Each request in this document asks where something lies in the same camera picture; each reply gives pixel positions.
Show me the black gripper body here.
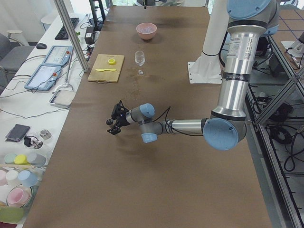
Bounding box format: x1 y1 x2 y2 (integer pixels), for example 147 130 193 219
116 112 130 126

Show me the steel double jigger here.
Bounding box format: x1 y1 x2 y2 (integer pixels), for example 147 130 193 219
106 118 114 125

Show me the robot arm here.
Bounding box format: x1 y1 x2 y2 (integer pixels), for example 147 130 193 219
106 0 280 151

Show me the clear wine glass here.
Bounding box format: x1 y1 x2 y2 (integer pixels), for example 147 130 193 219
134 51 145 76

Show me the clear ice cubes pile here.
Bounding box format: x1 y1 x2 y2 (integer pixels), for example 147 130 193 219
139 26 154 34

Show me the yellow plastic knife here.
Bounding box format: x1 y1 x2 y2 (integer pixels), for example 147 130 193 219
95 68 116 72

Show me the bamboo cutting board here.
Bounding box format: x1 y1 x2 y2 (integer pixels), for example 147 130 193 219
87 54 124 83

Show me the yellow lemon slice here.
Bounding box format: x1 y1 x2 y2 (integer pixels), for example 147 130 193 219
107 58 116 65

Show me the metal rod tool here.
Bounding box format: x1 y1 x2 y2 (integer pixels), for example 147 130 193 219
53 59 74 94

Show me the steel cup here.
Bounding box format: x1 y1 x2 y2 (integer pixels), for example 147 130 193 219
39 129 52 140

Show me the lower teach pendant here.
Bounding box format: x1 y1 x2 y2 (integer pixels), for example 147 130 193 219
24 64 62 91

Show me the teach pendant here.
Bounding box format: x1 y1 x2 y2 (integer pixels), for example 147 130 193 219
43 46 73 67
24 64 62 91

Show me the upper teach pendant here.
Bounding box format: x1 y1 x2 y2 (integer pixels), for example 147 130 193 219
43 46 73 67

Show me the pink bowl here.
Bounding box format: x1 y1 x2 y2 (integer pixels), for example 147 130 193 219
136 22 157 40

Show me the black keyboard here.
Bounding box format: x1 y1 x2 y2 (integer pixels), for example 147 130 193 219
54 17 80 40

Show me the grey cloth wallet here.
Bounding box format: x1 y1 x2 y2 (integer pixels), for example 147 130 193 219
5 124 30 142

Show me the yellow cup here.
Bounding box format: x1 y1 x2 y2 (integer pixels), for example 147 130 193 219
14 154 28 165

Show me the blue cup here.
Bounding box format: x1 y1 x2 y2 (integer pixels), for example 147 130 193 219
18 170 38 187

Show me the black computer mouse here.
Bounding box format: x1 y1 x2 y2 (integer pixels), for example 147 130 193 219
36 43 47 49

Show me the pink cup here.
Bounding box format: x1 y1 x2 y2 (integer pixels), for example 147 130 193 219
7 186 32 207

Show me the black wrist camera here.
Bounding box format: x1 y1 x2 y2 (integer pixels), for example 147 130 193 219
116 100 129 113

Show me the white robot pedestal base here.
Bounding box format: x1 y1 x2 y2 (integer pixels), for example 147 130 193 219
188 0 229 84

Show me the aluminium frame post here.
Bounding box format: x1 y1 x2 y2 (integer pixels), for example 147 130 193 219
54 0 89 73

